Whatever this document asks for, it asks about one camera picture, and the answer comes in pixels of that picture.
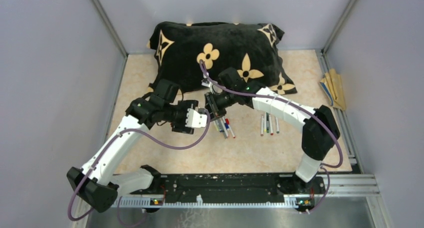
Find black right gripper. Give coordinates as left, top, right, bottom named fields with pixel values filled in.
left=204, top=89, right=237, bottom=124

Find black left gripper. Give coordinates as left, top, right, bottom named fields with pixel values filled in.
left=163, top=101, right=200, bottom=136

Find white pen with yellow cap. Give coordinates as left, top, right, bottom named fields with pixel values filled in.
left=264, top=113, right=270, bottom=134

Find white marker with red cap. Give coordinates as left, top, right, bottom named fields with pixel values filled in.
left=267, top=114, right=274, bottom=136

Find white pen with red cap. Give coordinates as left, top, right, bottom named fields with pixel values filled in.
left=224, top=118, right=236, bottom=138

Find white pen with brown cap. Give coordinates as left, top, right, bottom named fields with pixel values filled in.
left=260, top=115, right=265, bottom=137

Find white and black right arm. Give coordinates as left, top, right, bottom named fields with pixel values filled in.
left=200, top=65, right=341, bottom=194

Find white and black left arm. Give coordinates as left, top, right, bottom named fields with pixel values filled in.
left=66, top=80, right=210, bottom=213

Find white pen with light-green cap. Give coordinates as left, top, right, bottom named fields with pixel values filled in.
left=213, top=120, right=221, bottom=132

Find black pillow with cream flowers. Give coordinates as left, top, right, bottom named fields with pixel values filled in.
left=148, top=21, right=297, bottom=95

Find folded yellow and blue cloth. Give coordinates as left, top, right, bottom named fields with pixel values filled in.
left=319, top=68, right=347, bottom=111

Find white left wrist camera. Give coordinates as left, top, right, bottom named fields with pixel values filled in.
left=185, top=108, right=208, bottom=128

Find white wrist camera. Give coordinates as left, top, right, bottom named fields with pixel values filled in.
left=201, top=78, right=214, bottom=89
left=185, top=108, right=208, bottom=128

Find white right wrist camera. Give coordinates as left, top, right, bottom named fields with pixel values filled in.
left=201, top=78, right=214, bottom=89

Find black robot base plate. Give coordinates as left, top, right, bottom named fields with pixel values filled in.
left=133, top=173, right=326, bottom=204

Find aluminium wall rail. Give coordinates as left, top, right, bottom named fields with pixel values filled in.
left=90, top=0, right=128, bottom=58

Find aluminium front frame rail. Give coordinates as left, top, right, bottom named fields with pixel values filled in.
left=88, top=172, right=392, bottom=228

